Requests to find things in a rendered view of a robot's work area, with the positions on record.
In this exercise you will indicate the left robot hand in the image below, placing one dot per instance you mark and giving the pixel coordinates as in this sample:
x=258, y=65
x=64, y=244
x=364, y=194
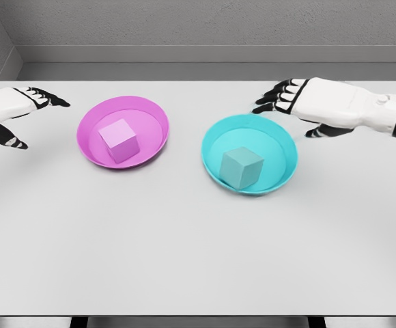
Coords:
x=3, y=106

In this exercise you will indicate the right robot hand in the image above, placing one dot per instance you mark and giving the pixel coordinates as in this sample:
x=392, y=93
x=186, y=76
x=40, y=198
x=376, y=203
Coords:
x=327, y=100

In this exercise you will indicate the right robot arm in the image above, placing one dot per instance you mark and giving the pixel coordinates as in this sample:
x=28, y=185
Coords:
x=392, y=112

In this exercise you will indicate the cyan plate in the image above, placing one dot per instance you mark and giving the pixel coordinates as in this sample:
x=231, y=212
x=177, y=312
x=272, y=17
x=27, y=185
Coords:
x=286, y=143

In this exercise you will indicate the pink plate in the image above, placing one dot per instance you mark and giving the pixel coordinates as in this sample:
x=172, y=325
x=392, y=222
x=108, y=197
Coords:
x=92, y=143

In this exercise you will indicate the teal block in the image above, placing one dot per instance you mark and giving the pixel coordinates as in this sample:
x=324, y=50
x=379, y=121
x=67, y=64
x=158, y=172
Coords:
x=240, y=167

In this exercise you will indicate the pink block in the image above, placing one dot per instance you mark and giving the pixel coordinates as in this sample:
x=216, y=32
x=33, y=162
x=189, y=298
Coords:
x=119, y=140

